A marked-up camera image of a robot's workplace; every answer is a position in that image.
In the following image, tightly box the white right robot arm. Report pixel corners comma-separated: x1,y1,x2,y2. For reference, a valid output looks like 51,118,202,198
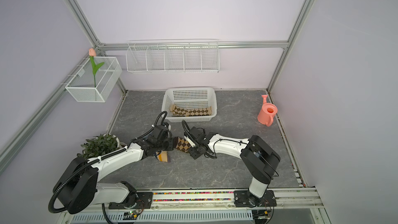
182,122,281,200

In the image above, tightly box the white wire wall basket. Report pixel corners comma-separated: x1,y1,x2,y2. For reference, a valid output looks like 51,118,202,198
65,57,122,103

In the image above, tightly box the pink watering can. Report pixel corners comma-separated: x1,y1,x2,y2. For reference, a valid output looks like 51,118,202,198
257,95,278,127

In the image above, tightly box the white plastic perforated basket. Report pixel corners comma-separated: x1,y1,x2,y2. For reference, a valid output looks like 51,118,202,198
162,87,217,122

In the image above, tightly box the green potted plant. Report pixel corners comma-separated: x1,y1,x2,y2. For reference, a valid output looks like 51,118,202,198
77,134,122,159

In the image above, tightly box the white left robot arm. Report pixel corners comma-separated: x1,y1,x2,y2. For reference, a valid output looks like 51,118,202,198
48,111,173,214

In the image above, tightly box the pink artificial tulip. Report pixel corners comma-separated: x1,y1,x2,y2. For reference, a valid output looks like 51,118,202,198
89,48,104,87

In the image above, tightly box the white wire wall shelf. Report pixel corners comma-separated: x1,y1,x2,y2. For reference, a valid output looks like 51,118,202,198
126,39,220,73

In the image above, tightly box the beige purple striped sock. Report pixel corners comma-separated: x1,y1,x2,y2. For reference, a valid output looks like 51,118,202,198
155,151,169,162

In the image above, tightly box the dark brown argyle sock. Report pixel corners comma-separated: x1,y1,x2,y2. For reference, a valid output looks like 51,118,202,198
173,137,191,153

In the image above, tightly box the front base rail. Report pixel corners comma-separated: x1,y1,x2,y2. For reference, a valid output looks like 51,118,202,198
66,184,323,214

